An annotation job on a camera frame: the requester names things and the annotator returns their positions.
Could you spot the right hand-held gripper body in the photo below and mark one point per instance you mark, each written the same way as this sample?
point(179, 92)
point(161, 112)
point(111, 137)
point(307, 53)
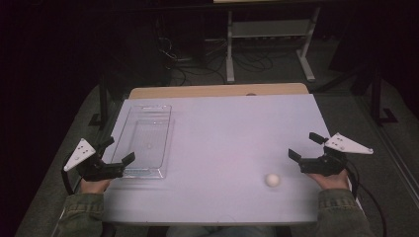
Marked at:
point(324, 165)

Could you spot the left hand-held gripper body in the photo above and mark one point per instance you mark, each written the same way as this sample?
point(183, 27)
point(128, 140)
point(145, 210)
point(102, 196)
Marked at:
point(99, 171)

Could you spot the clear plastic container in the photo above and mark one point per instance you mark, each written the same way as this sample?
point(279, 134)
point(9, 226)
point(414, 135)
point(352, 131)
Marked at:
point(146, 138)

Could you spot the white ball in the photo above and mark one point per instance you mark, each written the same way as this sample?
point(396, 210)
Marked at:
point(272, 180)

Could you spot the person's left hand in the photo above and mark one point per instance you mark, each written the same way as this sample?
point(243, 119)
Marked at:
point(94, 186)

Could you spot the person's right hand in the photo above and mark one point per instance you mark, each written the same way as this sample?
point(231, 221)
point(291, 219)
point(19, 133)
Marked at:
point(331, 182)

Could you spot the black metal stand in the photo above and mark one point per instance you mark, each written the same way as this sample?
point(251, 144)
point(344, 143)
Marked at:
point(377, 98)
point(102, 98)

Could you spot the wooden table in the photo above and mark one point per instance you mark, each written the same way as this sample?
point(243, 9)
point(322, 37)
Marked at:
point(197, 91)

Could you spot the white metal desk frame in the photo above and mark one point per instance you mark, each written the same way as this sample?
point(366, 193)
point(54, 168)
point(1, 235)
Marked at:
point(270, 29)

